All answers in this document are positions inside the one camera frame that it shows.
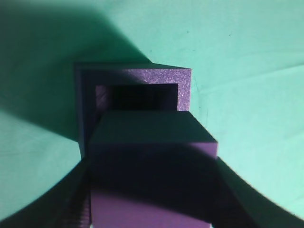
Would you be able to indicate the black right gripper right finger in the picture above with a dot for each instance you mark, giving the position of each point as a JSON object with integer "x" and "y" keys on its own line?
{"x": 238, "y": 205}

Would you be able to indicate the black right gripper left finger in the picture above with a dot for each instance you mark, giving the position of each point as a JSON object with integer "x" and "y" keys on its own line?
{"x": 66, "y": 205}

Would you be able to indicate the purple foam groove box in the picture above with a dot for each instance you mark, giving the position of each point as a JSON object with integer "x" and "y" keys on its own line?
{"x": 103, "y": 87}

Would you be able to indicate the purple foam cube block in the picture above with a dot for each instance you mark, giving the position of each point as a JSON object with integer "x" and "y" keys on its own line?
{"x": 152, "y": 169}

